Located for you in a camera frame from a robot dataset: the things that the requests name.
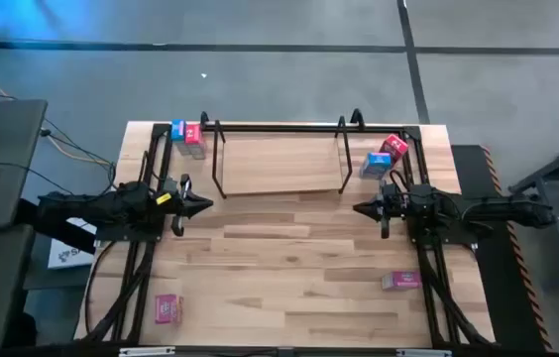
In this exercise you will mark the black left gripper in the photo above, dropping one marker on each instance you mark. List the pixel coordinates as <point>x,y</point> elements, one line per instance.
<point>174,203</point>

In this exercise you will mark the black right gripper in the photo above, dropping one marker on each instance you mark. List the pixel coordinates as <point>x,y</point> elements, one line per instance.
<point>394,205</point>

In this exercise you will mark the white printed box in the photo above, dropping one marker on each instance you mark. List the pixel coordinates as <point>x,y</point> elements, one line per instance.
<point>69,250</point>

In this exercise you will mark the black metal rig frame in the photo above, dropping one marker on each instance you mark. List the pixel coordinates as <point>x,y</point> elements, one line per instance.
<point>159,130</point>

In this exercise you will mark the pink box bottom right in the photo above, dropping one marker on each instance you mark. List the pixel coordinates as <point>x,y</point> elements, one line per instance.
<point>401,280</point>

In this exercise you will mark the purple Raisin Bran cereal box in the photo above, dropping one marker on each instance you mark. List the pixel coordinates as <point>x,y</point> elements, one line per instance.
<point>166,308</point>

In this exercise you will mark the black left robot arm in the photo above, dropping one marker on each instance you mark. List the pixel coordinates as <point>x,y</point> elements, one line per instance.
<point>111,208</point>

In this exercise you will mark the yellow label tag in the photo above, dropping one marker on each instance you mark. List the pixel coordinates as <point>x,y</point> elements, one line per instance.
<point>163,199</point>

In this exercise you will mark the blue Rice Krispies cereal box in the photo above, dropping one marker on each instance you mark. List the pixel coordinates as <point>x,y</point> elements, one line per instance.
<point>376,164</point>
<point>178,130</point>

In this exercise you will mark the silver metal bracket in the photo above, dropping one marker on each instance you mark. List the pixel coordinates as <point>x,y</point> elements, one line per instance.
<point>423,353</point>
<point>146,351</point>

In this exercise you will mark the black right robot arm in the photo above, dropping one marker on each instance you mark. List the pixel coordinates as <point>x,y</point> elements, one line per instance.
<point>458,210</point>

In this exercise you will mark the black hazard-striped floor mat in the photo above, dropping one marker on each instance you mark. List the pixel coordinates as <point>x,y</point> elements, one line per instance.
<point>468,168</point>

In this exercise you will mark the dark equipment stand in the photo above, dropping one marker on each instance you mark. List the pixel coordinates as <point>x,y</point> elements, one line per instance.
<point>547,178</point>

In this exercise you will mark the red Froot Loops cereal box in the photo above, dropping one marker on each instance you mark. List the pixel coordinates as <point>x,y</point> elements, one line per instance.
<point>394,146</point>
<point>193,135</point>

